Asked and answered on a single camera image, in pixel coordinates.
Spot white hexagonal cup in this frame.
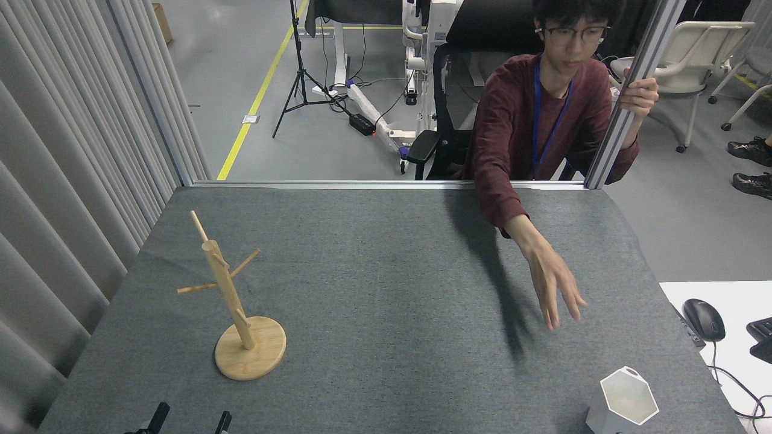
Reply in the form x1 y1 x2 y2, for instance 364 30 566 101
585 366 660 434

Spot wooden cup rack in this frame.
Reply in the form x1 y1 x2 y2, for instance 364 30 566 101
177 210 287 382

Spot person's right hand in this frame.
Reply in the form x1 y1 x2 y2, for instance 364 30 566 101
522 237 589 333

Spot person's left hand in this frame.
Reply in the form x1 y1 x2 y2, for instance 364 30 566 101
619 66 660 119

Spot grey felt table cover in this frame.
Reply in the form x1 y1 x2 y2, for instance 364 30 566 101
37 186 748 434

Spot grey pleated curtain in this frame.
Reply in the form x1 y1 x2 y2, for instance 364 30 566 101
0 0 182 434

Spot black office chair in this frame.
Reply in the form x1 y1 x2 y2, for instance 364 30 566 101
407 0 580 181

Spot white stand on wheels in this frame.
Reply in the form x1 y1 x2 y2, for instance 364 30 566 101
347 0 466 175

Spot white desk with black cloth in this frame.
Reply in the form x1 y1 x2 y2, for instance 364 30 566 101
305 0 406 98

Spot black tripod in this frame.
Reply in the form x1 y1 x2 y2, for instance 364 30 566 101
271 0 353 139

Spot cardboard box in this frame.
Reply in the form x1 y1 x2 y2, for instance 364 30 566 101
151 3 174 45

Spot person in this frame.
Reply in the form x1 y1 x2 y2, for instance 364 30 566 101
461 0 660 333

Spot black labelled bar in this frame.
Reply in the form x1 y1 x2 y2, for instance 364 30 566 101
671 303 706 349

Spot black computer mouse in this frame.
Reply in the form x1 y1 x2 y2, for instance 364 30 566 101
682 298 726 342

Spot person's glasses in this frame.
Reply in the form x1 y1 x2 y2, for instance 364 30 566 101
534 24 611 46

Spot white side table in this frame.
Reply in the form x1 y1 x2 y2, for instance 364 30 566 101
659 280 772 434

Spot black keyboard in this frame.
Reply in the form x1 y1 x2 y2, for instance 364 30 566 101
746 316 772 365

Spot black shoe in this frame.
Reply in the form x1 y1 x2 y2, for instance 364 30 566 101
727 137 772 168
732 172 772 201

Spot white chair on wheels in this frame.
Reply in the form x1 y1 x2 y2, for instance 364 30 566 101
610 21 756 153

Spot grey chair with white legs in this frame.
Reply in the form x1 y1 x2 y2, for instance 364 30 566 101
709 0 772 131

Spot silver table rail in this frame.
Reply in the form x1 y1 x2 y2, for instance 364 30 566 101
192 179 589 191

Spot blue lanyard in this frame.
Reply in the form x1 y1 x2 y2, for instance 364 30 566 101
531 54 574 180

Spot black mouse cable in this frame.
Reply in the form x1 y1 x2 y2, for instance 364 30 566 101
706 341 772 423

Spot silver post with slots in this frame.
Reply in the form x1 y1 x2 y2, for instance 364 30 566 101
584 0 688 190

